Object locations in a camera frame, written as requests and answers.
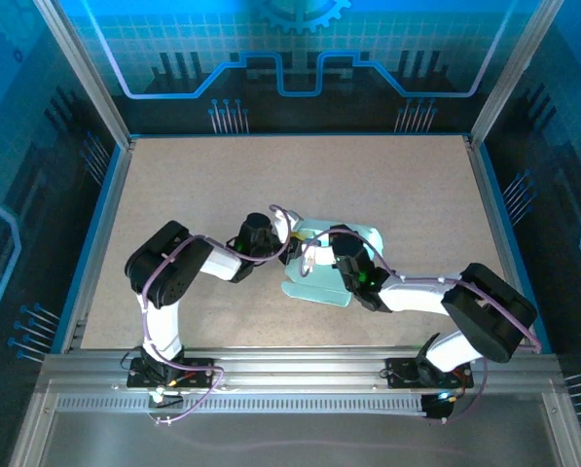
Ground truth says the aluminium side rail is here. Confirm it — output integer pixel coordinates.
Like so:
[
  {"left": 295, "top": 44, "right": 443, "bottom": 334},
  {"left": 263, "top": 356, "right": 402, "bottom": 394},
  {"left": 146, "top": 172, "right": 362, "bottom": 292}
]
[
  {"left": 464, "top": 135, "right": 544, "bottom": 351},
  {"left": 58, "top": 138, "right": 135, "bottom": 354}
]

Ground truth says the black module with green light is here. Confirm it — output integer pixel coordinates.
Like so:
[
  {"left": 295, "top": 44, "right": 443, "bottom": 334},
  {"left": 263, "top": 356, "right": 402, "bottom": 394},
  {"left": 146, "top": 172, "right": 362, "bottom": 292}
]
[{"left": 419, "top": 391, "right": 455, "bottom": 423}]

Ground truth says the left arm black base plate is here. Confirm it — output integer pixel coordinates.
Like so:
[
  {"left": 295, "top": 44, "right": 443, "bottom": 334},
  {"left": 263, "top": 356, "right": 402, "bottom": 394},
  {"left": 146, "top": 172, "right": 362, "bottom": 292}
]
[{"left": 127, "top": 357, "right": 224, "bottom": 390}]

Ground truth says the aluminium mounting rail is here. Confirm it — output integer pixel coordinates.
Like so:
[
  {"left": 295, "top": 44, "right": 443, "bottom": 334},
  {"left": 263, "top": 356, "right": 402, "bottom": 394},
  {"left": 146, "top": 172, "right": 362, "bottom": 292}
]
[{"left": 41, "top": 345, "right": 563, "bottom": 396}]

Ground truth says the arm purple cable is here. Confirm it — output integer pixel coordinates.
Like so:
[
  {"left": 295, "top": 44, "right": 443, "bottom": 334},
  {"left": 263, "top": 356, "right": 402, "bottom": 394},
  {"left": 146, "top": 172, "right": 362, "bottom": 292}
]
[
  {"left": 141, "top": 203, "right": 295, "bottom": 428},
  {"left": 300, "top": 229, "right": 543, "bottom": 424}
]

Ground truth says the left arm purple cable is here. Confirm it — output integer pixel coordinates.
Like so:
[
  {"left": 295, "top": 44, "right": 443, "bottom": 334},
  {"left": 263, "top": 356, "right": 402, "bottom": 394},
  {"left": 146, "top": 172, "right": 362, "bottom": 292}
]
[{"left": 141, "top": 203, "right": 295, "bottom": 428}]

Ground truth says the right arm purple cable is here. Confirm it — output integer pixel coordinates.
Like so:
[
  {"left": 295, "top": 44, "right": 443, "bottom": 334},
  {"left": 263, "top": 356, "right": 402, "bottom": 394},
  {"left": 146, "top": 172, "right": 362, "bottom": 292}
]
[{"left": 300, "top": 229, "right": 543, "bottom": 424}]

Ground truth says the aluminium frame post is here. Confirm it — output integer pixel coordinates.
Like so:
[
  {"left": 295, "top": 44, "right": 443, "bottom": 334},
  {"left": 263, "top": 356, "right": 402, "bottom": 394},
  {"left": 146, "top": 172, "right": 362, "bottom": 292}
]
[
  {"left": 468, "top": 0, "right": 566, "bottom": 147},
  {"left": 30, "top": 0, "right": 133, "bottom": 150}
]

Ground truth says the slotted metal cable duct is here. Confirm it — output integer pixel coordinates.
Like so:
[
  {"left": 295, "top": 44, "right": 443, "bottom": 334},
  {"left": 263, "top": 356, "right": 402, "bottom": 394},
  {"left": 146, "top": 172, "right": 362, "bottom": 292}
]
[{"left": 55, "top": 394, "right": 427, "bottom": 415}]

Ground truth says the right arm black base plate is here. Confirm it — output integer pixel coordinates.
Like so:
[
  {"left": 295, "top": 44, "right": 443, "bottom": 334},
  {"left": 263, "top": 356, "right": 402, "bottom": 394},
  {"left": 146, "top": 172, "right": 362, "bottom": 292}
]
[{"left": 385, "top": 357, "right": 475, "bottom": 390}]

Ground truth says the light blue paper box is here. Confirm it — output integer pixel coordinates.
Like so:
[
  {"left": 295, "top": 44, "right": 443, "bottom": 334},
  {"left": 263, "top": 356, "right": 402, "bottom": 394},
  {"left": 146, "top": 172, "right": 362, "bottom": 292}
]
[{"left": 280, "top": 218, "right": 386, "bottom": 309}]

